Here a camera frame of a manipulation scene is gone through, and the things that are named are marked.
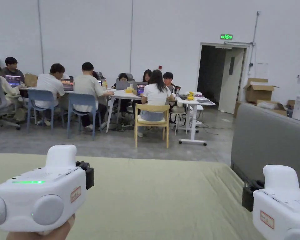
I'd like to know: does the light wooden chair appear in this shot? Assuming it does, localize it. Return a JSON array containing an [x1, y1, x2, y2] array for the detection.
[[135, 103, 170, 149]]

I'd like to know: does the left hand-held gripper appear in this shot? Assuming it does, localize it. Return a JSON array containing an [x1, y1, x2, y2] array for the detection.
[[0, 144, 95, 233]]

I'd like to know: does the group of people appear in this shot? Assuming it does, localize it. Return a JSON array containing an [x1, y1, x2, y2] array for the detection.
[[0, 57, 183, 138]]

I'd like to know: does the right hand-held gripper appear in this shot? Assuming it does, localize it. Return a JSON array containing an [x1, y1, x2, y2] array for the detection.
[[242, 164, 300, 240]]

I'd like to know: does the person's left hand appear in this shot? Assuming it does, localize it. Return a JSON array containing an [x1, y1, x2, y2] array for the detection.
[[6, 213, 76, 240]]

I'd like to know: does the long table with laptops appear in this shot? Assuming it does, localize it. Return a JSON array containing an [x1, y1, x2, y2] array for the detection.
[[5, 72, 115, 100]]

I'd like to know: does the grey door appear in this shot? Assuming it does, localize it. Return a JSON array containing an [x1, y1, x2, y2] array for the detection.
[[218, 47, 245, 113]]

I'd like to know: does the bed with pale green sheet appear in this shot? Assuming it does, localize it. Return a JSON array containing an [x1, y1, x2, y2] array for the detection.
[[0, 153, 265, 240]]

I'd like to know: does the grey padded headboard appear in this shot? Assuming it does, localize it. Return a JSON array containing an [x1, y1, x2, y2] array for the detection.
[[231, 103, 300, 194]]

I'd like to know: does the white desk on wheels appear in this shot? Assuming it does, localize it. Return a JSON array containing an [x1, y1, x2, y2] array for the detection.
[[176, 91, 216, 146]]

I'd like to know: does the blue plastic chair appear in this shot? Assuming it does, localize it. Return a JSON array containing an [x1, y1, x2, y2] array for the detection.
[[67, 93, 103, 139], [27, 89, 65, 133]]

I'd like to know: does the white table with laptops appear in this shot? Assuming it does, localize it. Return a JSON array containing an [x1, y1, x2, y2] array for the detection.
[[106, 79, 181, 133]]

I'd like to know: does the low open cardboard carton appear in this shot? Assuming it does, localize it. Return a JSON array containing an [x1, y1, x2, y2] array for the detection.
[[256, 99, 288, 117]]

